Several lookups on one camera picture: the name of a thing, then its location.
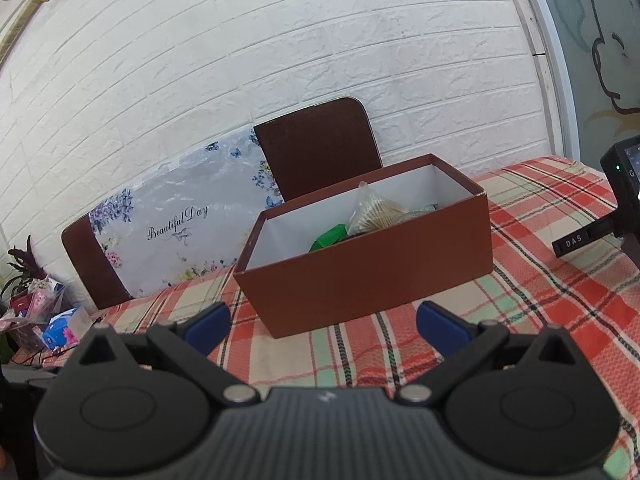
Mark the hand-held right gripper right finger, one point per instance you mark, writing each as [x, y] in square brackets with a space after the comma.
[440, 327]

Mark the black device with screen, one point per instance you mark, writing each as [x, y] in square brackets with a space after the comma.
[622, 185]

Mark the green printed packet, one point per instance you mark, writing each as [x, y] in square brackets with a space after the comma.
[427, 208]

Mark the pink packet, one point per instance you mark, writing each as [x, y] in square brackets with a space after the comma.
[37, 304]

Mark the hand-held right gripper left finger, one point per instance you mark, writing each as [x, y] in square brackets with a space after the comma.
[210, 328]

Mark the cartoon printed glass door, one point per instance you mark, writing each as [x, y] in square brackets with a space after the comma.
[600, 35]

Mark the small green box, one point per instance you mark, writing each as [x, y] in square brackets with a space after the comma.
[327, 240]

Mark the brown chair back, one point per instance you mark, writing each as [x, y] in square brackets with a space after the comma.
[320, 150]

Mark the blue and white packet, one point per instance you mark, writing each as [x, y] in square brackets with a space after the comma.
[56, 289]

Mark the red box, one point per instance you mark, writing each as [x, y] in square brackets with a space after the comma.
[20, 306]

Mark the dark leafy plant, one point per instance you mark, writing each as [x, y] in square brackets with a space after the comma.
[22, 265]

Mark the blue tissue pack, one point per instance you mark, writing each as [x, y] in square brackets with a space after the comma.
[60, 332]

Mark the plaid tablecloth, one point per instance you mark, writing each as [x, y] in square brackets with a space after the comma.
[550, 310]

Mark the clear bag of cotton swabs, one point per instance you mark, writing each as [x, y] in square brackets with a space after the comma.
[375, 210]

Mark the brown cardboard box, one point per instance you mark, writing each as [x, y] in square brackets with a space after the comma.
[375, 285]

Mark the clear plastic container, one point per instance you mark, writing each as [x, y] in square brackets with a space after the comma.
[27, 332]

